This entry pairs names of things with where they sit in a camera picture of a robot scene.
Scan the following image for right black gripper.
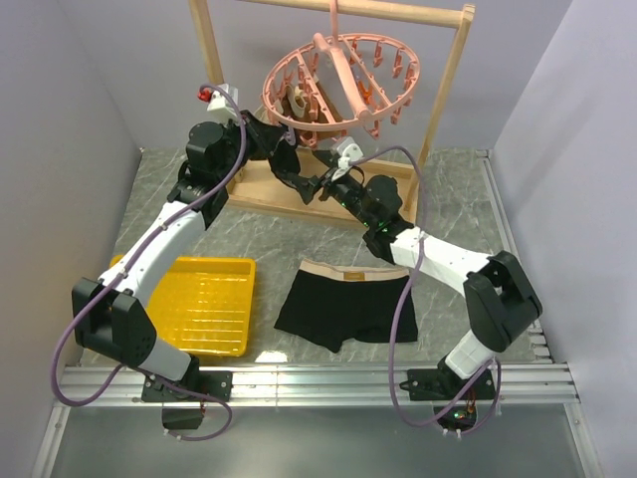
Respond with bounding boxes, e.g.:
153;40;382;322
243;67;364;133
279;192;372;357
287;149;376;229

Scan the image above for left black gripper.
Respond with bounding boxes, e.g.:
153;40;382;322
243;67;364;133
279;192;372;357
217;110;287;185

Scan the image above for pink round clip hanger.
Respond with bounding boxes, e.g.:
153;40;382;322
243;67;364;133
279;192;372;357
261;1;421;149

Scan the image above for black underwear beige waistband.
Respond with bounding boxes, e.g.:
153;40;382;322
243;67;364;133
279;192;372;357
275;259;409;354

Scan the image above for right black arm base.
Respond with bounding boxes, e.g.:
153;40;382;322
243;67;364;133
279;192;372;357
392;359;503;439

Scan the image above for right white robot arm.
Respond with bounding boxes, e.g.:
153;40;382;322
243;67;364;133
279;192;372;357
298;143;542;398

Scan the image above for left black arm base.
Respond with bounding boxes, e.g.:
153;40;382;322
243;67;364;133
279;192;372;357
142;365;234;442

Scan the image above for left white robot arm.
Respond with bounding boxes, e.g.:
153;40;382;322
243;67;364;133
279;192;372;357
72;111;292;400

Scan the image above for brown underwear on hanger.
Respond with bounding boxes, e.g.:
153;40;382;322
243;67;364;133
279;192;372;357
280;82;342;123

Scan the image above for wooden hanging rack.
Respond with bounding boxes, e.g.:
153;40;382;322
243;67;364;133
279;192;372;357
187;0;477;229

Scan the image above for yellow plastic tray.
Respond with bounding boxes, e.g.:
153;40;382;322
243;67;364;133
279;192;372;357
83;254;258;359

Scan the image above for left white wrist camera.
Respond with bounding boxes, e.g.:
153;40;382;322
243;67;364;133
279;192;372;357
198;84;239;124

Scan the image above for aluminium mounting rail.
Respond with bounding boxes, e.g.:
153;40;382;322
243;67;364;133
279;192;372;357
33;363;602;477

